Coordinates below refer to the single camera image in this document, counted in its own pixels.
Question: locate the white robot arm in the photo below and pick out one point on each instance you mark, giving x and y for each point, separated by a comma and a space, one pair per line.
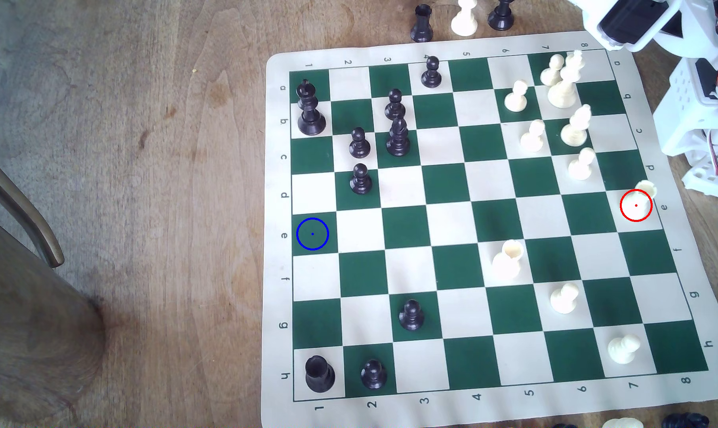
697, 27

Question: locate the tall white king chess piece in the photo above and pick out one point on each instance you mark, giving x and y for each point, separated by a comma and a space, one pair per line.
562, 90

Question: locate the black bishop chess piece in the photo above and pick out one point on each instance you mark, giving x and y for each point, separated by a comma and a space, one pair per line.
398, 142

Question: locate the black rook chess piece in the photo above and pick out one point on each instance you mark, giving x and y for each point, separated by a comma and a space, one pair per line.
319, 375
422, 27

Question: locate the white rook chess piece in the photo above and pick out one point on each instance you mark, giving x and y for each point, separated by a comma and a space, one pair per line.
505, 264
639, 202

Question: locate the tall black king chess piece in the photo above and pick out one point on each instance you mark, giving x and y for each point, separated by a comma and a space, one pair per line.
311, 119

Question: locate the black pawn chess piece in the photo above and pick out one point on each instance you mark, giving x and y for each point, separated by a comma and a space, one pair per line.
411, 318
431, 76
395, 108
360, 183
373, 375
359, 146
501, 19

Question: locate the white pawn chess piece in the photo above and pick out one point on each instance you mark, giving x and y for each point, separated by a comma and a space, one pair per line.
580, 168
550, 74
515, 100
531, 140
464, 22
564, 300
622, 350

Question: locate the white bishop chess piece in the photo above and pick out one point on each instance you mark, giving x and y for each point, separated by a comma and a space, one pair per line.
574, 132

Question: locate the brown curved chair bar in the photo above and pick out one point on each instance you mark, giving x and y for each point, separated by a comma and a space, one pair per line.
20, 208

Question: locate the green white chess mat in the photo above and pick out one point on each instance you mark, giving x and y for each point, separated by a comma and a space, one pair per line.
448, 184

